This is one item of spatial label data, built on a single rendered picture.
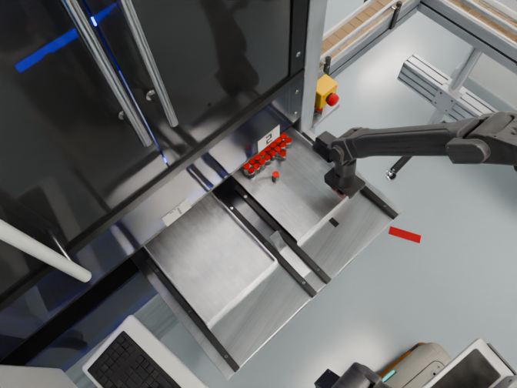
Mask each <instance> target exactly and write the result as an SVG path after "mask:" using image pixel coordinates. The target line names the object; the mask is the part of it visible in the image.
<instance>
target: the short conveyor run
mask: <svg viewBox="0 0 517 388"><path fill-rule="evenodd" d="M420 1H421V0H364V2H363V4H362V5H360V6H359V7H358V8H357V9H356V10H354V11H353V12H351V13H350V14H349V15H347V16H346V17H344V18H343V19H342V20H341V21H340V22H338V23H337V24H335V25H334V26H332V27H331V28H330V29H329V30H328V31H326V32H325V33H323V40H322V51H321V58H320V64H319V72H320V71H323V72H324V73H325V74H326V75H328V76H329V77H330V78H332V79H334V78H335V77H336V76H337V75H339V74H340V73H341V72H343V71H344V70H345V69H347V68H348V67H349V66H350V65H351V64H352V63H354V62H355V61H356V60H358V59H359V58H360V57H362V56H363V55H364V54H365V53H366V52H367V51H369V50H370V49H371V48H373V47H374V46H375V45H377V44H378V43H379V42H380V41H381V40H383V39H384V38H385V37H386V36H388V35H389V34H390V33H392V32H393V31H394V30H396V29H397V28H398V27H399V26H400V25H401V24H403V23H404V22H405V21H407V20H408V19H409V18H411V17H412V16H413V15H414V14H416V12H417V9H418V7H419V3H420Z"/></svg>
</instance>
